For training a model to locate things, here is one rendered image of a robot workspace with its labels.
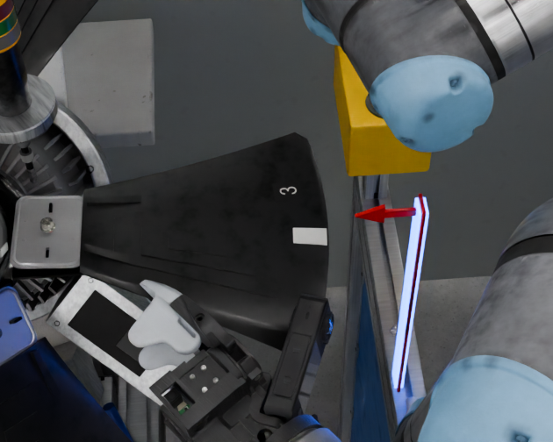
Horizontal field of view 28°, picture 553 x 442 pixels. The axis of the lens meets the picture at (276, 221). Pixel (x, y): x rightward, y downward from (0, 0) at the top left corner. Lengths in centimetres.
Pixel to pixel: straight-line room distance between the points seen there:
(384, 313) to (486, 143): 78
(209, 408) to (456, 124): 30
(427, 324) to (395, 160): 111
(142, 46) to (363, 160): 50
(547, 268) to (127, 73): 112
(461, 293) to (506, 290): 184
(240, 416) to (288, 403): 4
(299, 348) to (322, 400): 137
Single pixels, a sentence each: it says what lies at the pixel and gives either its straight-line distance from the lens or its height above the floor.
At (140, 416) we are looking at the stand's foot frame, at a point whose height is 8.
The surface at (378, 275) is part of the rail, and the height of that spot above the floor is 86.
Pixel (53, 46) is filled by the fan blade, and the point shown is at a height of 135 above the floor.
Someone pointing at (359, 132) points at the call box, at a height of 106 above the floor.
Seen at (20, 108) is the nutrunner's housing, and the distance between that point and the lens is 90.
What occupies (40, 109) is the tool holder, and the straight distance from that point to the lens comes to 91.
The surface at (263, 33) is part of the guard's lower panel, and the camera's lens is 181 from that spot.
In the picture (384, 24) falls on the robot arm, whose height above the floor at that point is 147.
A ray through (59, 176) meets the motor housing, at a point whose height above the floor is 114.
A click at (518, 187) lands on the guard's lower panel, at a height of 35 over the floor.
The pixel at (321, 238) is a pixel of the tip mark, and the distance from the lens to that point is 103.
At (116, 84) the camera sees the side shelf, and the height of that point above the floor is 86.
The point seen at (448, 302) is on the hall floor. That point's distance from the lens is 243.
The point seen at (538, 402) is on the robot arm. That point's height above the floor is 152.
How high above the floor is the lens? 199
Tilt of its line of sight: 52 degrees down
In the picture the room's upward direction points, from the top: 1 degrees counter-clockwise
